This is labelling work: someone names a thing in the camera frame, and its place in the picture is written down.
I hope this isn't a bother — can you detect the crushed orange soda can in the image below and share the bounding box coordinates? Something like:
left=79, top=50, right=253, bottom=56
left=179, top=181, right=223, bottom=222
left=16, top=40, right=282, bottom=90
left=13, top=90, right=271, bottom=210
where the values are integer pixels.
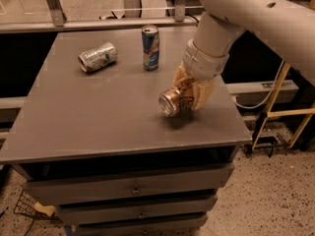
left=158, top=87, right=194, bottom=117

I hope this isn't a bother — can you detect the grey metal railing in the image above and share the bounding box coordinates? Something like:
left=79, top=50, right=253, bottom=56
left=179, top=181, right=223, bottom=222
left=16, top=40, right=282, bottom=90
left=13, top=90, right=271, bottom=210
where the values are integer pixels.
left=0, top=0, right=203, bottom=33

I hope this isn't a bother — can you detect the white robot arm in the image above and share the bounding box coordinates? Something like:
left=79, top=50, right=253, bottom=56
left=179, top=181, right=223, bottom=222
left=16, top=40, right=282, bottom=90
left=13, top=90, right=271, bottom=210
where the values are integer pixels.
left=173, top=0, right=315, bottom=110

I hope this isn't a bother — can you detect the middle grey drawer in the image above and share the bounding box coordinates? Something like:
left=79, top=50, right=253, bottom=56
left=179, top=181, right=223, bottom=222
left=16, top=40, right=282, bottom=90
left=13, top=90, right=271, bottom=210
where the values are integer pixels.
left=58, top=194, right=218, bottom=225

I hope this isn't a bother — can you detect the white cable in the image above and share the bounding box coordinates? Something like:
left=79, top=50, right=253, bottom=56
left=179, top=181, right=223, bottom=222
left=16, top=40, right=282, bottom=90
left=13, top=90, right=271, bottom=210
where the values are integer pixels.
left=234, top=60, right=285, bottom=110

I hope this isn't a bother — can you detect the yellow metal ladder frame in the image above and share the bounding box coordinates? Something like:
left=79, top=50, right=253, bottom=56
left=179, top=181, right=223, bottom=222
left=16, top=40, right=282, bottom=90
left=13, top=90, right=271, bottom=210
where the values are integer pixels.
left=250, top=61, right=315, bottom=152

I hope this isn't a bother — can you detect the black wire basket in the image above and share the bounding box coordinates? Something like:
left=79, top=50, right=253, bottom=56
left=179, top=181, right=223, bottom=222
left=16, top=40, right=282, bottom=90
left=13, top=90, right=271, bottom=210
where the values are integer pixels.
left=14, top=191, right=48, bottom=220

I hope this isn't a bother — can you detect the yellow foam piece on floor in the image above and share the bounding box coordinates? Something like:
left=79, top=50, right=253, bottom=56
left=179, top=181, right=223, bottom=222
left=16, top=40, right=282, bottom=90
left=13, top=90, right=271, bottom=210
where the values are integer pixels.
left=33, top=202, right=56, bottom=217

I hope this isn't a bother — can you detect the crushed green white can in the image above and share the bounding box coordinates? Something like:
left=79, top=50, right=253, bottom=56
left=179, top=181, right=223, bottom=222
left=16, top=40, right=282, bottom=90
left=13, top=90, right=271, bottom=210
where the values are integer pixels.
left=78, top=42, right=118, bottom=73

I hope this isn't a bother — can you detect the grey drawer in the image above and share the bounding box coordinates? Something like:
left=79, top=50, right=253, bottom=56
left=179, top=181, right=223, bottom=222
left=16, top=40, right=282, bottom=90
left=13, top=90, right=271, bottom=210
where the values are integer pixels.
left=58, top=194, right=218, bottom=225
left=78, top=212, right=208, bottom=236
left=24, top=163, right=234, bottom=206

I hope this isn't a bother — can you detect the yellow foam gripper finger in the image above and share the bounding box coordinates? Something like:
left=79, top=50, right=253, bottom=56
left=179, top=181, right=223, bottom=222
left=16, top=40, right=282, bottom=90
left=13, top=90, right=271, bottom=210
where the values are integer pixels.
left=191, top=80, right=216, bottom=111
left=173, top=63, right=194, bottom=89

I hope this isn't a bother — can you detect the grey drawer cabinet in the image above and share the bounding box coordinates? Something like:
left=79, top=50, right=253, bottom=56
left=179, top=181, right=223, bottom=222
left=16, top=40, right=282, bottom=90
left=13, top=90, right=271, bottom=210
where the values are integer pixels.
left=0, top=26, right=253, bottom=236

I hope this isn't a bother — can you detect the bottom grey drawer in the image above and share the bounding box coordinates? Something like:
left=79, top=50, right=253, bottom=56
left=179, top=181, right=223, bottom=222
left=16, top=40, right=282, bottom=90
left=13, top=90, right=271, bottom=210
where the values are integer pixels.
left=78, top=212, right=208, bottom=236

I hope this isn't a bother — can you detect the top grey drawer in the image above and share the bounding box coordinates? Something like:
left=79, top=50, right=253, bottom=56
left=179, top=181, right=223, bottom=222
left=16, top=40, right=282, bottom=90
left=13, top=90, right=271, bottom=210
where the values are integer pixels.
left=24, top=163, right=234, bottom=206

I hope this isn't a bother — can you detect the tall blue energy drink can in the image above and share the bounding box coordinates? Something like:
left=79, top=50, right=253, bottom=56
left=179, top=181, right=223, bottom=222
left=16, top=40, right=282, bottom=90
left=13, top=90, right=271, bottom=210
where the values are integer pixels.
left=142, top=25, right=159, bottom=71

